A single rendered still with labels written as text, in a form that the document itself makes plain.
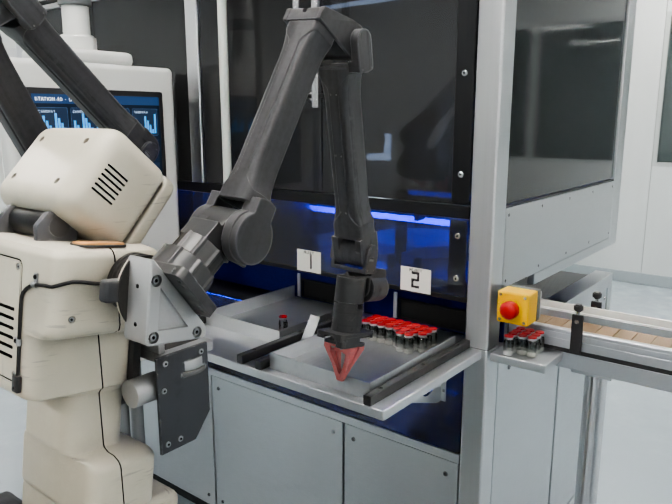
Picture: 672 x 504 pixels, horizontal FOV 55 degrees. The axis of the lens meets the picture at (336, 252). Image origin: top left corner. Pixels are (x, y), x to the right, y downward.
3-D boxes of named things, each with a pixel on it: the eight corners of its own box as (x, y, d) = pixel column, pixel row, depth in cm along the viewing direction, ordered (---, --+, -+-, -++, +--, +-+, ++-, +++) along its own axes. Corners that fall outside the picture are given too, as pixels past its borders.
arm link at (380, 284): (331, 237, 124) (369, 244, 119) (364, 239, 133) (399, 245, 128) (323, 298, 125) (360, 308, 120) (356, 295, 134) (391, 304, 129)
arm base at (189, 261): (122, 263, 88) (178, 276, 80) (160, 221, 92) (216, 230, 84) (157, 303, 93) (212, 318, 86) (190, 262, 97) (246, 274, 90)
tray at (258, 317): (293, 296, 193) (293, 285, 193) (364, 312, 177) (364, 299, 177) (206, 324, 167) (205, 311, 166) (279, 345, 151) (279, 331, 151)
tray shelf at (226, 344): (281, 299, 197) (281, 293, 196) (495, 349, 154) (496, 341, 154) (149, 341, 160) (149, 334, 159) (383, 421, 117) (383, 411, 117)
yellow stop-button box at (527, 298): (509, 313, 149) (510, 283, 148) (539, 319, 145) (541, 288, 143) (495, 321, 143) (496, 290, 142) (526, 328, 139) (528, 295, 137)
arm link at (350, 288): (331, 269, 122) (356, 274, 119) (351, 269, 128) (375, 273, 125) (327, 305, 123) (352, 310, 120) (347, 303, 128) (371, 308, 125)
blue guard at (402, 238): (40, 219, 266) (36, 175, 263) (466, 297, 149) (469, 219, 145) (39, 219, 266) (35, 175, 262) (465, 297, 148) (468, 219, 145)
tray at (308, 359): (362, 328, 164) (363, 315, 163) (454, 350, 148) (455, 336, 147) (269, 368, 137) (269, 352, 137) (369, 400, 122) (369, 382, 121)
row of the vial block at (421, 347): (364, 335, 157) (364, 317, 156) (428, 351, 146) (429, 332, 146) (359, 338, 156) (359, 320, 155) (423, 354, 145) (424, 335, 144)
